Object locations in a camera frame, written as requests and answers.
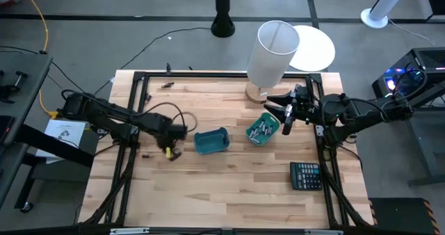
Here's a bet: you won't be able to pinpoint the black hazard striped mat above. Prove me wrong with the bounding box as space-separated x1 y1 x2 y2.
368 197 442 235

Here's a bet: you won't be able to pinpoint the white round disc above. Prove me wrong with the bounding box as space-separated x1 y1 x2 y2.
288 24 337 72

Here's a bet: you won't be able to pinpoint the black pole stand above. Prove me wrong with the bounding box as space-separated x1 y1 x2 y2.
210 0 236 39

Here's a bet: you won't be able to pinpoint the yellow cable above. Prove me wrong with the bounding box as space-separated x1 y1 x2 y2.
19 0 59 120

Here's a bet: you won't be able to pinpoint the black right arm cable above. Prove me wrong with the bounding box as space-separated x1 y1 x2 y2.
380 67 428 123

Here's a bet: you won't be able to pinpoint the white shade table lamp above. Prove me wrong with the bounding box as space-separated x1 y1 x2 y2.
245 19 300 104

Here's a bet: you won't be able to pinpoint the black desk calculator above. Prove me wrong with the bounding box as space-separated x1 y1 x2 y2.
289 161 324 192

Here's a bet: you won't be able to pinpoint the grey side table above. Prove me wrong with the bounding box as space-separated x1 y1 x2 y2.
0 52 54 208

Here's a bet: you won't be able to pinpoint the black clamp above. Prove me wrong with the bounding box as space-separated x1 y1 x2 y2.
0 70 29 104

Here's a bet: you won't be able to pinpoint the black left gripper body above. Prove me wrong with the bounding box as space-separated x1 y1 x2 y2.
156 123 188 149

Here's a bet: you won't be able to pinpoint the white tower fan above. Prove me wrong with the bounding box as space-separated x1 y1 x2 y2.
359 0 414 29

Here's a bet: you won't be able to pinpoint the white paper manual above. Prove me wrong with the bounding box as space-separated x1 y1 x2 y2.
35 119 88 159

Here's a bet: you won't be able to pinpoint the green plastic bin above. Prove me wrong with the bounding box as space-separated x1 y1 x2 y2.
245 112 281 147

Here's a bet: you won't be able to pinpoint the black computer case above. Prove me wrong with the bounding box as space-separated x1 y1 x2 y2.
371 47 445 100

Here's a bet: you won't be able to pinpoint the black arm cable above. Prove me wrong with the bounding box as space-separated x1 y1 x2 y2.
138 102 199 133
380 67 428 123

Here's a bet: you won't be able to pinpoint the dark teal plastic bin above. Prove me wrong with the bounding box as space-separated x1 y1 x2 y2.
193 127 231 156

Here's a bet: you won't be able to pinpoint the black aluminium table frame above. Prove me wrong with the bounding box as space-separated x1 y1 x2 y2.
79 70 371 229

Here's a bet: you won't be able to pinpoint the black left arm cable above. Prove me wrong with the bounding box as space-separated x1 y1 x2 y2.
138 102 199 133

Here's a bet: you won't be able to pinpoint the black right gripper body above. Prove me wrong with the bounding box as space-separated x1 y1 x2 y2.
291 84 323 124

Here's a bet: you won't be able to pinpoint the white fan cable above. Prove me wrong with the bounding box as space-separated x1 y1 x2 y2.
387 18 435 47

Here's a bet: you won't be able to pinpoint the black floor cable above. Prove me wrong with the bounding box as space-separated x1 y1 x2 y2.
93 26 213 96

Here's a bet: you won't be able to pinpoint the silver metal bracket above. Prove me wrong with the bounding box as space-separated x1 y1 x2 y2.
305 229 344 235
110 227 150 235

